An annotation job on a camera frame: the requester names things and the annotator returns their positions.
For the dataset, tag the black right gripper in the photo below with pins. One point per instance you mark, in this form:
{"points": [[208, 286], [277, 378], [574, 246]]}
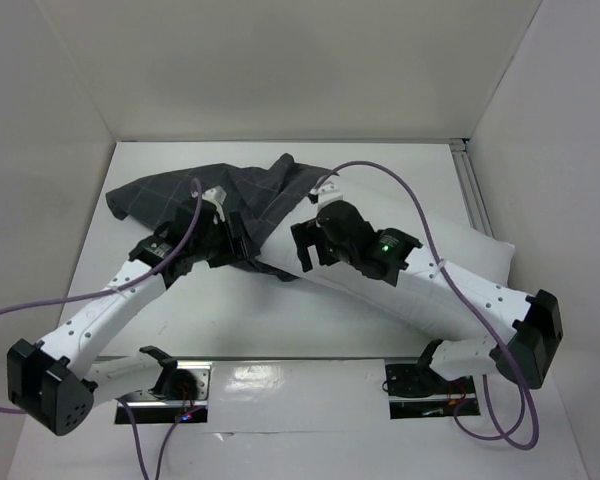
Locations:
{"points": [[306, 240]]}

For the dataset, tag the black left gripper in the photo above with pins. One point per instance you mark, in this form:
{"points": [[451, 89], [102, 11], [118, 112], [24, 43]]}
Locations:
{"points": [[238, 248]]}

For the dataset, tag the dark grey checked pillowcase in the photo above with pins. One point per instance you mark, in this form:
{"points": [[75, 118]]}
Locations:
{"points": [[262, 197]]}

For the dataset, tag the white pillow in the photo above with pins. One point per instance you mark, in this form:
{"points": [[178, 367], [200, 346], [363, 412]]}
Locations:
{"points": [[478, 265]]}

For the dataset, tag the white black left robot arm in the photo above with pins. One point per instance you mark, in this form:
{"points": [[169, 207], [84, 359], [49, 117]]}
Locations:
{"points": [[59, 379]]}

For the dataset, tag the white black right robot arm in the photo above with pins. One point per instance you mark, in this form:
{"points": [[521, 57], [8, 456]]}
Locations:
{"points": [[536, 321]]}

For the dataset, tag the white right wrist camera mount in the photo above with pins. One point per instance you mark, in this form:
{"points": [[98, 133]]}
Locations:
{"points": [[325, 194]]}

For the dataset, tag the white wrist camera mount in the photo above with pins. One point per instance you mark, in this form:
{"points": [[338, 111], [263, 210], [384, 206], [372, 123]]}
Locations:
{"points": [[216, 196], [325, 194]]}

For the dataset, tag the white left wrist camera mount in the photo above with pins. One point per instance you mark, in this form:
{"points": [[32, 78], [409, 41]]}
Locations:
{"points": [[216, 196]]}

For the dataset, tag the aluminium frame rail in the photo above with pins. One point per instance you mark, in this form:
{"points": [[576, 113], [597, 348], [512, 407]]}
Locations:
{"points": [[473, 199]]}

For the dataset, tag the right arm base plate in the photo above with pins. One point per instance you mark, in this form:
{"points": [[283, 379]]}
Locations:
{"points": [[415, 393]]}

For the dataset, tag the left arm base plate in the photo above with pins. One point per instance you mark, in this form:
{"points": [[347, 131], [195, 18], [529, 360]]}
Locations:
{"points": [[184, 395]]}

